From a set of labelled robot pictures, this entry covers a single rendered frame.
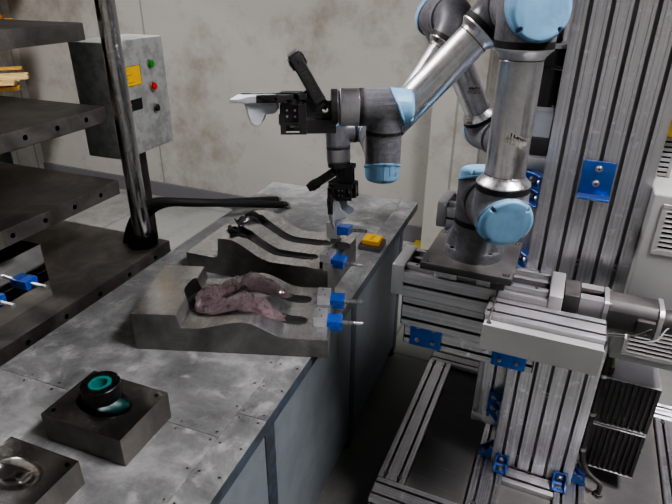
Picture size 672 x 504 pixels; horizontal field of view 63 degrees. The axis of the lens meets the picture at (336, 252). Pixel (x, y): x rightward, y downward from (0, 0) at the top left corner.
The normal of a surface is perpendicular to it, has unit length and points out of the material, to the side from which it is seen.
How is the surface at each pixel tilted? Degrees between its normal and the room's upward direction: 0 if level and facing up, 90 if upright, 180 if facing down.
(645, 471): 0
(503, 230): 98
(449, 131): 90
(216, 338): 90
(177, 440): 0
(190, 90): 90
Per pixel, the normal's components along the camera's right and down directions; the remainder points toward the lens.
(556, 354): -0.40, 0.40
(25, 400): 0.01, -0.90
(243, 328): -0.07, 0.44
